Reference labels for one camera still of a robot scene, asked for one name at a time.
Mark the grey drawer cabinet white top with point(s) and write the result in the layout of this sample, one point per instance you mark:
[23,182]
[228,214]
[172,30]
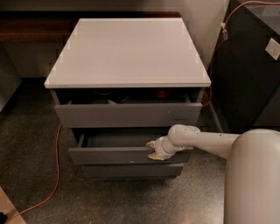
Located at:
[126,60]

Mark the grey top drawer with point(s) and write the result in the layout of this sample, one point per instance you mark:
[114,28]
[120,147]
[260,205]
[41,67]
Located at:
[128,114]

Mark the black cabinet at right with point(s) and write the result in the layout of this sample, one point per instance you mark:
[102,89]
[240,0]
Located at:
[245,78]

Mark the orange round object in drawer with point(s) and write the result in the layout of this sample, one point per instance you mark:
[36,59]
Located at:
[162,94]

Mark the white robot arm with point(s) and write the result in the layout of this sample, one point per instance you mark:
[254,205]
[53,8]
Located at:
[252,179]

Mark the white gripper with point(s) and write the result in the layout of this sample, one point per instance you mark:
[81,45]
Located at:
[159,147]

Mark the grey bottom drawer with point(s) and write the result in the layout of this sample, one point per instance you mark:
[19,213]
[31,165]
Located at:
[132,170]

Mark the white wall socket plate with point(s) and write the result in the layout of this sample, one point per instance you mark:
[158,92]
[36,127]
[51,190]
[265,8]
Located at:
[273,49]

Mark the grey drawer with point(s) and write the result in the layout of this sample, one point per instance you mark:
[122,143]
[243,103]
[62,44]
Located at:
[128,114]
[132,170]
[120,146]

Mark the dark wooden shelf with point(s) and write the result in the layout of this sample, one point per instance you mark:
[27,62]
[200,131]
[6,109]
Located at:
[57,26]

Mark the light wooden board corner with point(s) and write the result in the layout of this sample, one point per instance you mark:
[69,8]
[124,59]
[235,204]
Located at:
[7,208]

